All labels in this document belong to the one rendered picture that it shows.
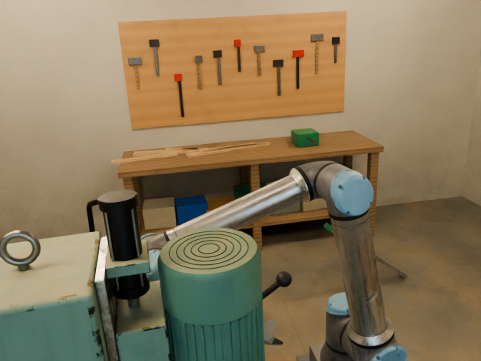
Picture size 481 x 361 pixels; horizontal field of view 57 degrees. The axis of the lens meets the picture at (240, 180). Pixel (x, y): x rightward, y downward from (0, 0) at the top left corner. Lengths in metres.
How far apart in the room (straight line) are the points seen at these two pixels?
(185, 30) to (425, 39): 2.26
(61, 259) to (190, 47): 3.34
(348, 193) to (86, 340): 0.79
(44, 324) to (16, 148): 3.66
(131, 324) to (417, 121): 4.28
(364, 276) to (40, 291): 0.96
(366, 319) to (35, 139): 3.38
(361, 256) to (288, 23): 3.05
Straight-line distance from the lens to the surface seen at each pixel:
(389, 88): 4.58
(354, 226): 1.29
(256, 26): 4.06
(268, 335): 1.09
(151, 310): 0.78
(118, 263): 0.72
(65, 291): 0.68
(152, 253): 1.19
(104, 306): 0.71
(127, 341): 0.75
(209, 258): 0.73
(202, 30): 3.99
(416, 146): 4.86
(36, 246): 0.75
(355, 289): 1.42
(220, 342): 0.76
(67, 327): 0.69
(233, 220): 1.29
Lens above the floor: 1.86
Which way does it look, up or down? 19 degrees down
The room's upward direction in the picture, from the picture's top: 3 degrees counter-clockwise
